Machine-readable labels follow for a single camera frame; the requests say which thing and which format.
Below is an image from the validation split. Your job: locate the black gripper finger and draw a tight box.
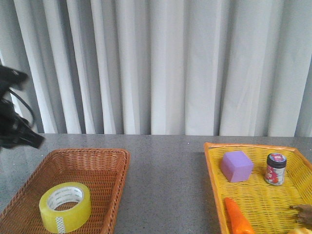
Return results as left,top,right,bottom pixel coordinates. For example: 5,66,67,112
17,123,45,149

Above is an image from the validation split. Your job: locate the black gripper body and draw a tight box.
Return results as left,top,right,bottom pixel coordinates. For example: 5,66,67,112
0,65,29,148

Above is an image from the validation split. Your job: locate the yellow packing tape roll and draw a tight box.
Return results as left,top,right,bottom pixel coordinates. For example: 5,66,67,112
39,182,92,234

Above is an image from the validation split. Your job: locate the brown wicker basket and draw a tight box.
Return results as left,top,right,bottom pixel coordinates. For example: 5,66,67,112
0,149,130,234

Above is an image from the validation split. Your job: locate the white pleated curtain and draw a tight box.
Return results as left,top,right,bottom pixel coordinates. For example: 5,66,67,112
0,0,312,137

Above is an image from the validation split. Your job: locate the purple foam cube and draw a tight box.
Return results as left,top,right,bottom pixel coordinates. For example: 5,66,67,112
220,151,254,183

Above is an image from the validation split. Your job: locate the orange toy carrot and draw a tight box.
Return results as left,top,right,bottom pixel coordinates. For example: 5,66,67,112
224,197,255,234

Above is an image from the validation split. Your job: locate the small black-lidded jar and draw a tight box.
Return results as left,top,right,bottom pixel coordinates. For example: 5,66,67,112
265,153,287,186

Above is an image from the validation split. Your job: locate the yellow plastic basket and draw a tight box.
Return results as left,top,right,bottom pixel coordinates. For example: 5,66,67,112
204,142,312,234

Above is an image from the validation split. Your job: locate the brown dried root piece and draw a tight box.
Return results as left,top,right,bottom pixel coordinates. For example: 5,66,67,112
290,204,312,225

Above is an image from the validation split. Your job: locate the yellow toy bread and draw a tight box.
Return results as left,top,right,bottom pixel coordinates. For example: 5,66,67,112
288,227,312,234

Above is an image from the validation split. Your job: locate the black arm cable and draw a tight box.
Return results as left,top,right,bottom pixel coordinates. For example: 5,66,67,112
8,88,36,130

